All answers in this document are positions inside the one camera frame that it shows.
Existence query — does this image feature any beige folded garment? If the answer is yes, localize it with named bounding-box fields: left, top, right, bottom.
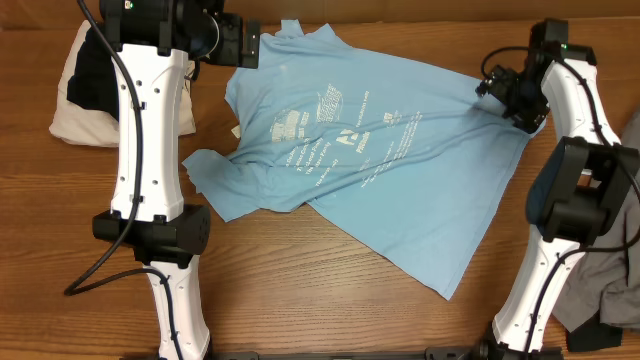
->
left=48, top=19, right=197, bottom=149

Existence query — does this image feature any black garment under grey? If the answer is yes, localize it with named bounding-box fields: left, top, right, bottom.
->
left=566, top=312, right=624, bottom=353

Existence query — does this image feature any light blue t-shirt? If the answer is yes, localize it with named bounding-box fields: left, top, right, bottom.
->
left=184, top=20, right=530, bottom=298

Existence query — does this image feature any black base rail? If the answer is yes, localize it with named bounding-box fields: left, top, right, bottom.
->
left=119, top=344, right=565, bottom=360

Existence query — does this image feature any black folded garment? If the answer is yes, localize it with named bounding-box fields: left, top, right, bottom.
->
left=66, top=27, right=119, bottom=121

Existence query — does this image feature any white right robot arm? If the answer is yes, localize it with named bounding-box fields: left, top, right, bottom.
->
left=456, top=18, right=639, bottom=359

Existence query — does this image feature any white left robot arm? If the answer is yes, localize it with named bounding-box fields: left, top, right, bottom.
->
left=93, top=0, right=261, bottom=359

